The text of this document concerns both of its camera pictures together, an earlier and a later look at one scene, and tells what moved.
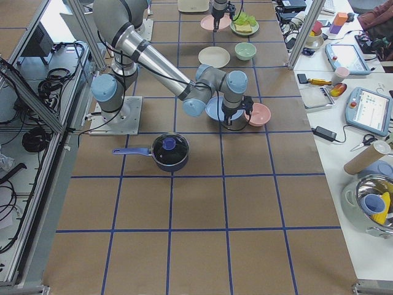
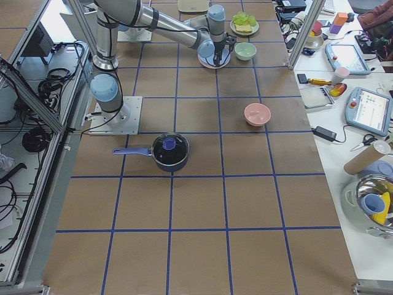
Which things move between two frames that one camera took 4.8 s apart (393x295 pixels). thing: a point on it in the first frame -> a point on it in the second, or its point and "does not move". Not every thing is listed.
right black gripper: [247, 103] -> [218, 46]
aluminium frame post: [317, 6] does not move
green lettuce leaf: [244, 18] does not move
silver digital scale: [316, 98] does not move
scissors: [368, 139] does not move
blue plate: [212, 107] -> [225, 55]
